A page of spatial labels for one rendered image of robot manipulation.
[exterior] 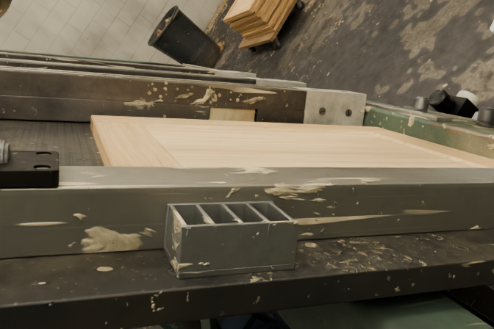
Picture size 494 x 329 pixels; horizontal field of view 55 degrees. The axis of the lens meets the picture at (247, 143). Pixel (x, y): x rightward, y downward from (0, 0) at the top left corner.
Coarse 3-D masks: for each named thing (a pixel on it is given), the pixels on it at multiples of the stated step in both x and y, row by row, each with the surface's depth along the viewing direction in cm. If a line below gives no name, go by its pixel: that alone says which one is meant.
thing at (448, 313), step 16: (336, 304) 35; (352, 304) 33; (368, 304) 32; (384, 304) 32; (400, 304) 32; (416, 304) 33; (432, 304) 33; (448, 304) 33; (288, 320) 42; (304, 320) 39; (320, 320) 37; (336, 320) 35; (352, 320) 33; (368, 320) 31; (384, 320) 30; (400, 320) 30; (416, 320) 31; (432, 320) 31; (448, 320) 31; (464, 320) 31; (480, 320) 32
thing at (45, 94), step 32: (0, 96) 65; (32, 96) 67; (64, 96) 68; (96, 96) 70; (128, 96) 72; (160, 96) 73; (192, 96) 75; (224, 96) 77; (256, 96) 79; (288, 96) 81; (320, 96) 84; (352, 96) 86
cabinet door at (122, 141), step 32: (96, 128) 57; (128, 128) 59; (160, 128) 63; (192, 128) 66; (224, 128) 68; (256, 128) 70; (288, 128) 72; (320, 128) 76; (352, 128) 80; (128, 160) 43; (160, 160) 44; (192, 160) 46; (224, 160) 48; (256, 160) 49; (288, 160) 51; (320, 160) 52; (352, 160) 54; (384, 160) 56; (416, 160) 58; (448, 160) 60; (480, 160) 60
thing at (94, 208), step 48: (0, 192) 25; (48, 192) 26; (96, 192) 27; (144, 192) 28; (192, 192) 29; (240, 192) 30; (288, 192) 32; (336, 192) 33; (384, 192) 34; (432, 192) 36; (480, 192) 38; (0, 240) 26; (48, 240) 26; (96, 240) 27; (144, 240) 29
